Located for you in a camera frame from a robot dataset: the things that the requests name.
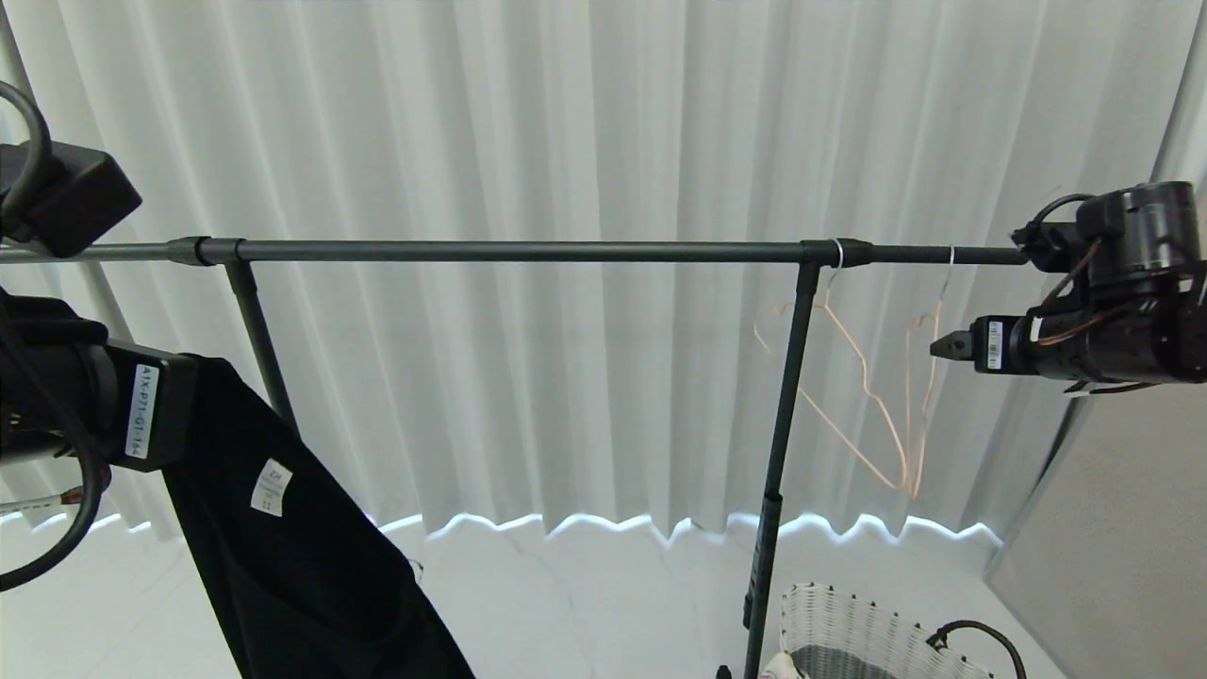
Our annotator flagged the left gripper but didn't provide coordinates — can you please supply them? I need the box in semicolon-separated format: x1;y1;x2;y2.
0;339;199;472

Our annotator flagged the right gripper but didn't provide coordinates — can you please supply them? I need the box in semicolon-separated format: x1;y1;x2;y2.
971;302;1207;383

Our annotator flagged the pink clothes hanger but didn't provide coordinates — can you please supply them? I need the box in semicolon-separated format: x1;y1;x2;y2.
752;267;906;491
903;250;955;501

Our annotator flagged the black garment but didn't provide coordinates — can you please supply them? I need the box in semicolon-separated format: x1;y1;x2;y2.
162;356;477;679

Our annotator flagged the white laundry basket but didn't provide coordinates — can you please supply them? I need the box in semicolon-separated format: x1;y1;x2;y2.
779;583;1029;679

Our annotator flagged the black clothes rack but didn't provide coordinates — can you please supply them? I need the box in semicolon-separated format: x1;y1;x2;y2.
0;236;1029;679

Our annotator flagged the white curtain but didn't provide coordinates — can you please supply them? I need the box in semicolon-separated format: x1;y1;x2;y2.
0;0;1207;550

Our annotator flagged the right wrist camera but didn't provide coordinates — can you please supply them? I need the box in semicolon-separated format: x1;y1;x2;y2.
1011;219;1085;274

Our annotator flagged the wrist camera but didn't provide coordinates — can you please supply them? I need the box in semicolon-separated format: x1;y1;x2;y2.
1011;219;1085;274
0;141;142;345

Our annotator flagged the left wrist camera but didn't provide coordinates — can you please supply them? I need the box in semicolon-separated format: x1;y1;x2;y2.
0;141;142;345

